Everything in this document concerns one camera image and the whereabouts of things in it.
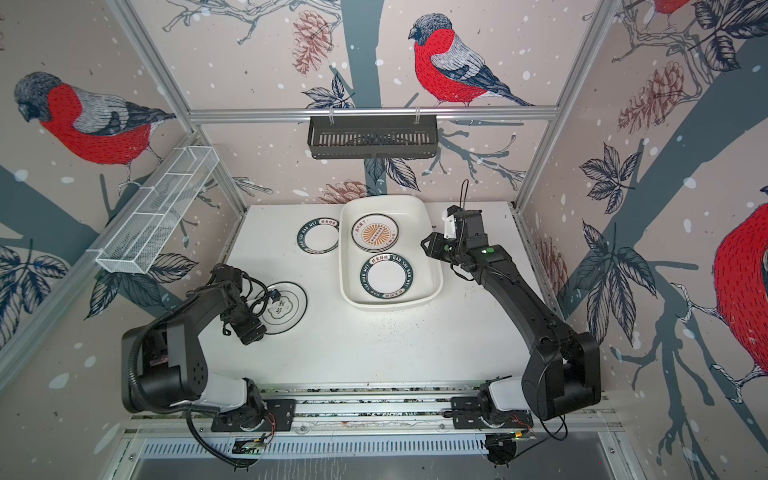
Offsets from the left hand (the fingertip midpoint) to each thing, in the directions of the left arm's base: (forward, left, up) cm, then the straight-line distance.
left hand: (244, 322), depth 88 cm
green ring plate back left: (+37, -16, -3) cm, 40 cm away
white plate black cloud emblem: (+3, -11, -1) cm, 12 cm away
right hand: (+14, -54, +20) cm, 59 cm away
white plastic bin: (+42, -55, +1) cm, 69 cm away
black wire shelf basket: (+59, -38, +26) cm, 75 cm away
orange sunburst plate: (+35, -38, +1) cm, 52 cm away
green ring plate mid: (+16, -43, 0) cm, 46 cm away
